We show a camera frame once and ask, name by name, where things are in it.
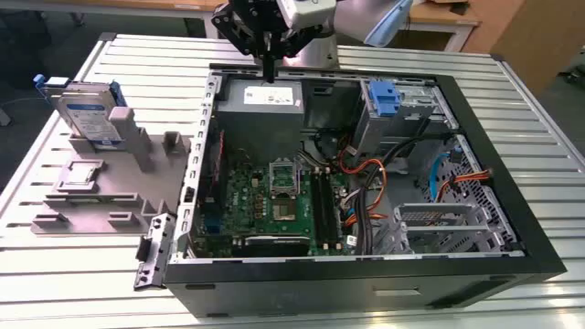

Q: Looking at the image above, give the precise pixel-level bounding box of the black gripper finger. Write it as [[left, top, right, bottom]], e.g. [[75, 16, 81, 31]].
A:
[[269, 25, 331, 84], [211, 5, 271, 84]]

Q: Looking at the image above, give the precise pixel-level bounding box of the hard disk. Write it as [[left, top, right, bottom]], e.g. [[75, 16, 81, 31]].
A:
[[32, 74, 128, 151]]

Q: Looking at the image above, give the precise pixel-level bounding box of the metal disk bay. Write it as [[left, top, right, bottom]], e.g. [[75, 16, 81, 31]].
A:
[[392, 202, 509, 255]]

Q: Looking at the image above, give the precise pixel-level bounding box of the blue plastic drive latch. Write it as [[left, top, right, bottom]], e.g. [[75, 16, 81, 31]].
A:
[[368, 80, 403, 118]]

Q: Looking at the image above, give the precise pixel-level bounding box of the grey power supply unit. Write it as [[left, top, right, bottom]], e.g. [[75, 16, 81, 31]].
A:
[[213, 78, 307, 165]]

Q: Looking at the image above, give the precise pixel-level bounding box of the metal drive cage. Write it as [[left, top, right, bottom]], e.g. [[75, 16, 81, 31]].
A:
[[353, 79, 460, 162]]

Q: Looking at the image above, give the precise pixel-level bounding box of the CPU socket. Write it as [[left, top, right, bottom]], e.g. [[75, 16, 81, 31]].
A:
[[268, 158, 303, 199]]

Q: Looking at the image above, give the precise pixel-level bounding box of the metal socket cover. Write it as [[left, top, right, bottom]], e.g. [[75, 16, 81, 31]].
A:
[[269, 159, 301, 199]]

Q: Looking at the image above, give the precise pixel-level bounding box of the green motherboard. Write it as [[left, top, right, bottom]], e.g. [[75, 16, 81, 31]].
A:
[[191, 164, 363, 258]]

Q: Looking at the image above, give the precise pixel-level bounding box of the black office chair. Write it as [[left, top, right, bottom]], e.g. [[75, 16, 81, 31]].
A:
[[0, 10, 51, 90]]

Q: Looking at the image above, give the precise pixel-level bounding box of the black RAM slot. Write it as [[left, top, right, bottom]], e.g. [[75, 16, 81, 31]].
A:
[[311, 167, 325, 250], [327, 167, 344, 250], [315, 167, 329, 250], [321, 167, 339, 250]]

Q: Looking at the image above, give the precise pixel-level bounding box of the square chipset chip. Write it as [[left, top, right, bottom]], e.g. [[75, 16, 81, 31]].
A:
[[272, 201, 301, 223]]

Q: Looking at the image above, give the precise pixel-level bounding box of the brown wooden cabinet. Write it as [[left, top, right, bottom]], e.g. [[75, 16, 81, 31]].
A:
[[465, 0, 585, 100]]

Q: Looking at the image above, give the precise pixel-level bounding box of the grey parts rack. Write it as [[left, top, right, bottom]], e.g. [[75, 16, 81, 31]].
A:
[[30, 106, 196, 237]]

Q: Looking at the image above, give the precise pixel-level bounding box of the silver CPU chip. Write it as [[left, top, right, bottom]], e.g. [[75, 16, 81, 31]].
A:
[[63, 163, 100, 182]]

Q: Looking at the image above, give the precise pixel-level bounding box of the blue expansion slot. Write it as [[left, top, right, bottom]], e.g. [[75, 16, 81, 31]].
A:
[[204, 212, 223, 238]]

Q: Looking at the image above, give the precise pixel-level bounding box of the green RAM stick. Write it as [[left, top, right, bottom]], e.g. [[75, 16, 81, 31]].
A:
[[66, 195, 115, 204]]

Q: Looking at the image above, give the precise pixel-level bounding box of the black graphics card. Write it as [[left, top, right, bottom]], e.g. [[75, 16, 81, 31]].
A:
[[231, 234, 313, 258]]

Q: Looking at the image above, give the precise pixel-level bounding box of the dark chair base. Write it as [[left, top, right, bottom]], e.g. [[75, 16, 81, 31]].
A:
[[560, 47, 585, 83]]

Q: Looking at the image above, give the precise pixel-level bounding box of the black PC case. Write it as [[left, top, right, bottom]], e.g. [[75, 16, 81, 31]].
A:
[[161, 62, 568, 318]]

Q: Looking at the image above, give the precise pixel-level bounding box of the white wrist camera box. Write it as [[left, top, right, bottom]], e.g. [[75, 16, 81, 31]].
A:
[[276, 0, 339, 30]]

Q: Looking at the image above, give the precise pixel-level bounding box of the wooden desk white frame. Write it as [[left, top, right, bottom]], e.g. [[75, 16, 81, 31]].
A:
[[46, 0, 229, 38], [328, 0, 484, 52]]

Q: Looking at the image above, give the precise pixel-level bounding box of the thin red wire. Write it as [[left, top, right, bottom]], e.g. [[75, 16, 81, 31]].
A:
[[204, 130, 228, 204]]

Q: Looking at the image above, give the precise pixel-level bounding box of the orange red wire bundle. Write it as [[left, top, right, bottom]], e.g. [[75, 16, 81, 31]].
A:
[[337, 158, 389, 227]]

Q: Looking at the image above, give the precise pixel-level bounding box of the blue data wire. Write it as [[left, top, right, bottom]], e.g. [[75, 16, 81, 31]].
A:
[[427, 147, 461, 204]]

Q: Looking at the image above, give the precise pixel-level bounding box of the black cable bundle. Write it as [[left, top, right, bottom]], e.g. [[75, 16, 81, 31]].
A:
[[353, 134, 452, 256]]

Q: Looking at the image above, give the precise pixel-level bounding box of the orange power wire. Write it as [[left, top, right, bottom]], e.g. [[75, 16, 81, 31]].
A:
[[435, 167, 496, 204]]

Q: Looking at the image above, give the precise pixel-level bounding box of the hinged card retention bracket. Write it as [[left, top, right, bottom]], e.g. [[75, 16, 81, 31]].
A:
[[132, 211, 179, 292]]

